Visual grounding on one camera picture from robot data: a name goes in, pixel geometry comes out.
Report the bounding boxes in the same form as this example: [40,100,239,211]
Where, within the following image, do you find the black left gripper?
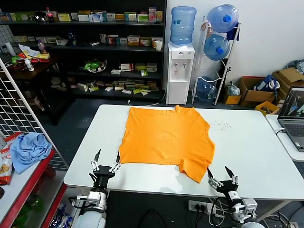
[89,149,122,190]

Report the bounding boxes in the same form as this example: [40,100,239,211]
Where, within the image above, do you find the white work table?
[63,104,304,220]

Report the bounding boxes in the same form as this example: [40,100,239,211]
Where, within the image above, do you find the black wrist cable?
[68,196,83,209]
[208,196,229,226]

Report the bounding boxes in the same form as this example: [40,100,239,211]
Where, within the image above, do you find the green bottle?
[26,194,45,212]

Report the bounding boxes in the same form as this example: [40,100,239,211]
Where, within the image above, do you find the empty blue water jug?
[197,76,218,103]

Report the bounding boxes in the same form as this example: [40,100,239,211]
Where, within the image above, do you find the pile of colourful papers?
[18,44,51,62]

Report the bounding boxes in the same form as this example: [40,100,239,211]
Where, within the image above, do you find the bowl of green fruit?
[79,59,107,73]

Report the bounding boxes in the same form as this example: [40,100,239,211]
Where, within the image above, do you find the white blue medicine box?
[89,12,105,23]

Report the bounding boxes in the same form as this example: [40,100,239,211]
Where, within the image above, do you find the red edged white shelf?
[0,149,68,228]

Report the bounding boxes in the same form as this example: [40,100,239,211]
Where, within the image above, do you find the orange red snack bag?
[0,147,13,186]

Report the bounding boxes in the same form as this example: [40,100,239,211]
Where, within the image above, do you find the cola bottle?
[45,7,55,23]

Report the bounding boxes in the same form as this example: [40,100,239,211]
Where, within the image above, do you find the white metal jug rack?
[191,15,242,106]

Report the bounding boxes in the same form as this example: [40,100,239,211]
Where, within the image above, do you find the small yellow box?
[224,94,242,105]

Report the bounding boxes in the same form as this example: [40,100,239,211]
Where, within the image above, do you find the capped blue water jug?
[206,4,239,33]
[203,34,230,61]

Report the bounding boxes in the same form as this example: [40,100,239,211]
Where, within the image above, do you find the white floor cable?
[127,89,167,107]

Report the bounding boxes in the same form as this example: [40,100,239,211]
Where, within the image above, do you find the crumpled light blue cloth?
[9,132,52,175]

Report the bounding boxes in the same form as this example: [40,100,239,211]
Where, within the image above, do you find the clear plastic bag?
[225,82,240,95]

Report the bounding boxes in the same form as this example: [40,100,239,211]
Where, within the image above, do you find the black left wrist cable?
[68,196,83,209]

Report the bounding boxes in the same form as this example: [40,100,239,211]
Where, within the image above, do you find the orange t-shirt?
[118,105,216,184]

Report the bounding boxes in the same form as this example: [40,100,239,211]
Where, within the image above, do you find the grey laptop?
[277,85,304,152]

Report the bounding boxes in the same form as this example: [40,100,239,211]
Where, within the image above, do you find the black shelving unit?
[0,0,167,100]

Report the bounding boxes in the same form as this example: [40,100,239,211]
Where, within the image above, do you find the blue plastic packages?
[51,203,74,228]

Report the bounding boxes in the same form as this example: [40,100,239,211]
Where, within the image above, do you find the red white snack package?
[4,132,23,143]

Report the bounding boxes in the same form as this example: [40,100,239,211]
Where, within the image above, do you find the large brown cardboard box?
[272,67,304,105]

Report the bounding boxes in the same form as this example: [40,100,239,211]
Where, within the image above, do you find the dark glossy bowl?
[34,10,47,23]

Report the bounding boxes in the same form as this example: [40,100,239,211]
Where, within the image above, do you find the blue bottle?
[68,29,76,47]

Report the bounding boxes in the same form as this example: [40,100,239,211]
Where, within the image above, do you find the white wire grid panel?
[0,58,69,169]

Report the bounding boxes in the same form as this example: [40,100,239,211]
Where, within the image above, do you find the white side table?
[265,114,304,162]

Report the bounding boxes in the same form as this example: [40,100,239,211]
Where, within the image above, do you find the striped blue cloth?
[286,58,304,74]

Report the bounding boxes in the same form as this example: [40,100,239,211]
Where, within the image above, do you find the blue bag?
[254,75,280,92]

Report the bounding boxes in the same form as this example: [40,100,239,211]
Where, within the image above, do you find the dark wooden table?
[0,53,76,126]

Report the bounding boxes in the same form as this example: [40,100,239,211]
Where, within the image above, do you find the white thermos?
[4,42,15,57]

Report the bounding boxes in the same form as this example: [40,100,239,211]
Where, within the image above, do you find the dark blue hanging cloth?
[227,23,241,42]

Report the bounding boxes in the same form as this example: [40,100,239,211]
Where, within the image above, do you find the white power strip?
[188,200,225,218]

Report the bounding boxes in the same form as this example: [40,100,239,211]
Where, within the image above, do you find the open red rimmed cardboard box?
[237,76,276,107]

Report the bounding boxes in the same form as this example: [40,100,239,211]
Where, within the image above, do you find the white water dispenser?
[166,42,195,105]

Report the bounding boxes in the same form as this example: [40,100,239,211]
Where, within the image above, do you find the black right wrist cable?
[208,196,229,226]

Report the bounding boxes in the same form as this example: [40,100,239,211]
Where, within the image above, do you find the purple bottle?
[37,39,47,54]

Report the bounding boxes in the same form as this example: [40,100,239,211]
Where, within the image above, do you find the white plastic bottle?
[25,58,35,72]

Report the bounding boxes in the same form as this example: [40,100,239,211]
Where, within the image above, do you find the beige hanging cloth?
[200,20,213,38]

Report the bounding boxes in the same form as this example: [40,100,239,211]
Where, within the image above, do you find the yellow plastic crate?
[254,101,280,116]

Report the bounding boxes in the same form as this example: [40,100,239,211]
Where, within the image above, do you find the black tripod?
[218,64,232,84]

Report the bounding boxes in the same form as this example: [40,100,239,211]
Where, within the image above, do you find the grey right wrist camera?
[242,198,258,216]

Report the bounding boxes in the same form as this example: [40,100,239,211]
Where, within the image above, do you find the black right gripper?
[207,166,239,198]

